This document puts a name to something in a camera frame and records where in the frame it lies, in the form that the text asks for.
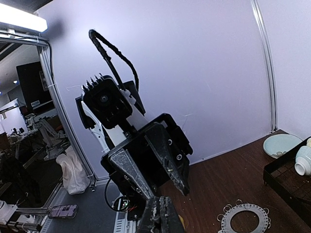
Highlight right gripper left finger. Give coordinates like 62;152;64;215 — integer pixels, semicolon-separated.
137;197;161;233

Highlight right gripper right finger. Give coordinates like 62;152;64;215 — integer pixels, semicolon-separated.
159;196;185;233

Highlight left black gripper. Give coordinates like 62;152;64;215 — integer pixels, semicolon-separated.
101;113;193;199

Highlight grey perforated keyring disc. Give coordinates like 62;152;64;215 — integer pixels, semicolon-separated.
217;199;272;233

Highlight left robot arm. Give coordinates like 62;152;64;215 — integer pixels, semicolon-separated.
76;97;193;200

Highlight white bag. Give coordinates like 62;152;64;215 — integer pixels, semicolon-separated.
56;146;90;195

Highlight light blue plate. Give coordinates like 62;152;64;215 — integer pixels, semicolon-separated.
263;133;302;159

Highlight light blue ribbed bowl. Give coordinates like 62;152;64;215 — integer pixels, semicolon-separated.
294;146;311;176

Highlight cream patterned bowl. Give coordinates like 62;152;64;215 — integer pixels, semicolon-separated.
306;138;311;147

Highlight ceiling light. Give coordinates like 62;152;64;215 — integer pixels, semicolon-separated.
0;3;48;32

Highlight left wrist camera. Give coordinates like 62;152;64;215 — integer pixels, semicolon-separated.
82;75;146;131

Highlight black wire dish rack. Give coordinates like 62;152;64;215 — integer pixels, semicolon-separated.
263;139;311;226

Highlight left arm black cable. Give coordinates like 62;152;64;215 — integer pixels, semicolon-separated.
88;29;141;93

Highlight left aluminium frame post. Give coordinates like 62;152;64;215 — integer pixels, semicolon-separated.
250;0;278;132

